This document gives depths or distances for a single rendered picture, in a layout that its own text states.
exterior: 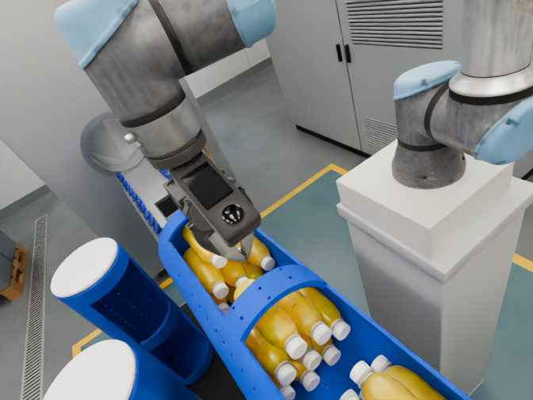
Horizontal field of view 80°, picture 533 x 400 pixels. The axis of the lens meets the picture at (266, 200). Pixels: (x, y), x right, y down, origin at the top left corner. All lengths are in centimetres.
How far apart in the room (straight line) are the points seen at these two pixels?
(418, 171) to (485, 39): 29
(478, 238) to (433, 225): 14
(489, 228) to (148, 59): 71
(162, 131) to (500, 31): 44
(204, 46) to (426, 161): 53
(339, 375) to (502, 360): 119
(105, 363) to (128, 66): 88
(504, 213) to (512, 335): 121
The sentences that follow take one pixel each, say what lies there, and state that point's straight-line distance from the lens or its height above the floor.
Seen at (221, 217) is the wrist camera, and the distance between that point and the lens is 33.
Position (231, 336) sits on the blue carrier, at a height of 120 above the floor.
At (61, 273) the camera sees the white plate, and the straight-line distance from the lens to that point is 152.
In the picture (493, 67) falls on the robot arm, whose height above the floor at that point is 151.
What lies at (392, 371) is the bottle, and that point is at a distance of 71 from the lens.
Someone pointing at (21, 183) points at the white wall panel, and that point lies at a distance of 556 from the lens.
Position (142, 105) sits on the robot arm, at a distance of 34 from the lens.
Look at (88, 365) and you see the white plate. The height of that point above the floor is 104.
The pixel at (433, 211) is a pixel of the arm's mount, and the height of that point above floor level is 124.
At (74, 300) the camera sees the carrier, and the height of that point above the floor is 101.
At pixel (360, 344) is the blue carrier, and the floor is 102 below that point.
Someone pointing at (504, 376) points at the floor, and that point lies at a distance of 191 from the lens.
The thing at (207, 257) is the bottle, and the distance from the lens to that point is 89.
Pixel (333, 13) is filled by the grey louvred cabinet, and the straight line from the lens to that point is 249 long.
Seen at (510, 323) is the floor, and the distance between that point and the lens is 202.
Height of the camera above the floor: 175
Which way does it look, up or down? 38 degrees down
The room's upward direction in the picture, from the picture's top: 24 degrees counter-clockwise
